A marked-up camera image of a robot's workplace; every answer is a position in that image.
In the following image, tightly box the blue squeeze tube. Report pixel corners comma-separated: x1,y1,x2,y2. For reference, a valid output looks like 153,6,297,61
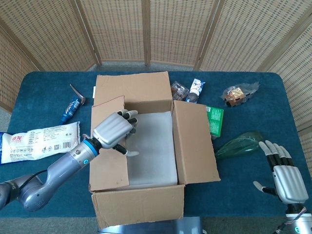
60,84,86,125

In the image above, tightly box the dark clear snack packet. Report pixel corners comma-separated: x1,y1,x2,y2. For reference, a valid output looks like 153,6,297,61
170,81,190,101

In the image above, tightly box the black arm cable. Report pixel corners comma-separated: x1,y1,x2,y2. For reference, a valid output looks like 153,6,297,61
18,169,48,191

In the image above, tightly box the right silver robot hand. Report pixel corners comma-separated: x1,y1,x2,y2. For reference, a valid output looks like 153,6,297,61
253,140,309,204

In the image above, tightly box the white plastic food bag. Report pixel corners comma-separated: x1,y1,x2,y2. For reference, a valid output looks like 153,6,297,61
0,121,83,164

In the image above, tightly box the white foam sheet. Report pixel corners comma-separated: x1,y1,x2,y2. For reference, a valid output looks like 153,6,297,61
125,111,178,187

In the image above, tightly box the green carton box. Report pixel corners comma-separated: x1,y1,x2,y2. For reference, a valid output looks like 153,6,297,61
206,106,224,140

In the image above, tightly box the blue cookie pack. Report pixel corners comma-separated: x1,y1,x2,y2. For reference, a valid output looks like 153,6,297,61
185,78,206,103

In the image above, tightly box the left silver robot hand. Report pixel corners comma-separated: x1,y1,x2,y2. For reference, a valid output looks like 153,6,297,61
92,109,140,157

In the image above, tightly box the big red cardboard box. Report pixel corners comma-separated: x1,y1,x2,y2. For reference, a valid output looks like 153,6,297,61
89,71,221,229

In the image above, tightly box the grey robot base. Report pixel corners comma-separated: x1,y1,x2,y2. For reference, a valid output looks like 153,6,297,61
97,216,204,234

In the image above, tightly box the clear bag of pastry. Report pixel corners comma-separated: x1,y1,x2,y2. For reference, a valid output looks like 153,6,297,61
220,82,260,108

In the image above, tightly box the woven bamboo folding screen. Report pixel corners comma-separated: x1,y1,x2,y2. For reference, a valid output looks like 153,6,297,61
0,0,312,171

